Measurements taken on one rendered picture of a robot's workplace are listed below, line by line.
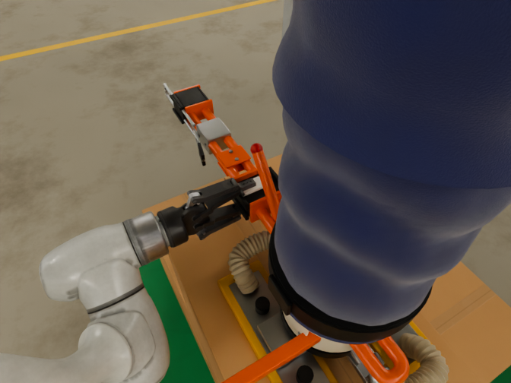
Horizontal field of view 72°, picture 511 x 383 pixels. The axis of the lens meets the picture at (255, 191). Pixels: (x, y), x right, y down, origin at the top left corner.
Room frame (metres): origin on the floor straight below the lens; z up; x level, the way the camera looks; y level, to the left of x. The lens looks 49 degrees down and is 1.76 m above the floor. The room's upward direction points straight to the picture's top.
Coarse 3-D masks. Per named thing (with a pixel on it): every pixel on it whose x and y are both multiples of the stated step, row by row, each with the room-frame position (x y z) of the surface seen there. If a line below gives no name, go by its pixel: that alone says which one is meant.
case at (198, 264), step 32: (256, 224) 0.50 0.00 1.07; (192, 256) 0.41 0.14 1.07; (224, 256) 0.41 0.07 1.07; (256, 256) 0.41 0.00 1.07; (192, 288) 0.33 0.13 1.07; (192, 320) 0.39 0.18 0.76; (224, 320) 0.27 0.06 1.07; (416, 320) 0.27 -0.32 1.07; (224, 352) 0.21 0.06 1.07; (448, 352) 0.21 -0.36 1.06
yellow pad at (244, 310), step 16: (256, 272) 0.36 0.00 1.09; (224, 288) 0.33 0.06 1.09; (256, 288) 0.32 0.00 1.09; (240, 304) 0.29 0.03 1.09; (256, 304) 0.28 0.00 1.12; (272, 304) 0.29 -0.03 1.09; (240, 320) 0.26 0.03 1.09; (256, 320) 0.26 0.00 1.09; (256, 336) 0.23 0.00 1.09; (256, 352) 0.20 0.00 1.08; (288, 368) 0.18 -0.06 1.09; (304, 368) 0.17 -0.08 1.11; (320, 368) 0.18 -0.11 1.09
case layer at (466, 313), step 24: (168, 264) 0.69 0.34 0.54; (432, 288) 0.59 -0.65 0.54; (456, 288) 0.59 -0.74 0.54; (480, 288) 0.59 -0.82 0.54; (432, 312) 0.50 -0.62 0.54; (456, 312) 0.50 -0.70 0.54; (480, 312) 0.50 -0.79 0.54; (504, 312) 0.50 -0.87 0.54; (456, 336) 0.42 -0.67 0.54; (480, 336) 0.42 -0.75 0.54; (504, 336) 0.42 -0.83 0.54; (480, 360) 0.34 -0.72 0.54; (504, 360) 0.34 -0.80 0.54
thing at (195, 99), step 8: (192, 88) 0.82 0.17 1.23; (200, 88) 0.84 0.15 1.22; (176, 96) 0.79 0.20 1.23; (184, 96) 0.79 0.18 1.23; (192, 96) 0.79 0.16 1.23; (200, 96) 0.79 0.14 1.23; (184, 104) 0.75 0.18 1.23; (192, 104) 0.75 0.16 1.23; (200, 104) 0.76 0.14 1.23; (208, 104) 0.77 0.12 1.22; (200, 112) 0.75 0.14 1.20
